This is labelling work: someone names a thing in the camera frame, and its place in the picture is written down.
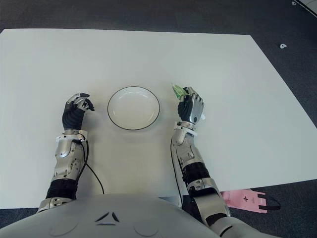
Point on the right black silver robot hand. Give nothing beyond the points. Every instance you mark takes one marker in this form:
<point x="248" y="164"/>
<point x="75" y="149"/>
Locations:
<point x="192" y="109"/>

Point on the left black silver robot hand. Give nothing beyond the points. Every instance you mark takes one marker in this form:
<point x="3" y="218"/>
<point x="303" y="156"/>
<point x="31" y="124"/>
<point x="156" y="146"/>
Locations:
<point x="73" y="116"/>

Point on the green toothpaste tube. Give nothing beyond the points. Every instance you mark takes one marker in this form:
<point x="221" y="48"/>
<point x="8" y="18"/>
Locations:
<point x="177" y="89"/>

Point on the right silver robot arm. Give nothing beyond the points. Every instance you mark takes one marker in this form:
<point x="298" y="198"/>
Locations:
<point x="195" y="173"/>

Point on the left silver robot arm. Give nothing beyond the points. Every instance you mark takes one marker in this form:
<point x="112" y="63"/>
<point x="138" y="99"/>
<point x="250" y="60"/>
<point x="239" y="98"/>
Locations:
<point x="65" y="161"/>

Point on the white plate with black rim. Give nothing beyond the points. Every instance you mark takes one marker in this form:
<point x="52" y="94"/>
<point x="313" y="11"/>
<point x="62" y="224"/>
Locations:
<point x="133" y="107"/>

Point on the pink tag on floor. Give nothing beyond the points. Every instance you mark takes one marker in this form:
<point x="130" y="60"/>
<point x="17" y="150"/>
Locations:
<point x="242" y="199"/>

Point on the small white floor object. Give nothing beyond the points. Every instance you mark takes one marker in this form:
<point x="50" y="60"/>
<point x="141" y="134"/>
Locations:
<point x="283" y="46"/>

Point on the grey robot torso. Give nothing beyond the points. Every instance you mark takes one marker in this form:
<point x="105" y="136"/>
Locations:
<point x="111" y="220"/>

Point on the white furniture base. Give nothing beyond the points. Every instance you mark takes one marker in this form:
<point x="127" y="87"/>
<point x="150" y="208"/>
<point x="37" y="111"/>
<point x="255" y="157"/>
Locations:
<point x="307" y="5"/>

